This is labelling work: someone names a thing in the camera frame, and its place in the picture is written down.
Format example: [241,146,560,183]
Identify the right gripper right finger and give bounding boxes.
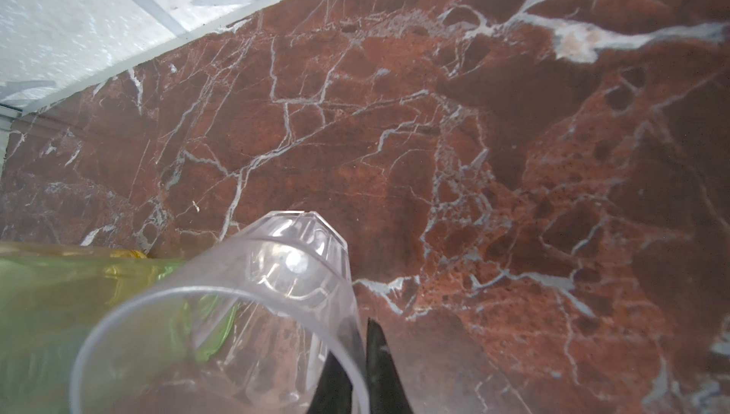
[366,318,414,414]

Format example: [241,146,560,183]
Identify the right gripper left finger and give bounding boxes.
[307,352,353,414]

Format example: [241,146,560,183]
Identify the clear cup back row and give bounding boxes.
[70,211,370,413]

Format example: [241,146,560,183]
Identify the light green plastic cup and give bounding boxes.
[0,253,238,414]

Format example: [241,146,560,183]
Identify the yellow plastic cup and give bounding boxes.
[1,241,146,259]

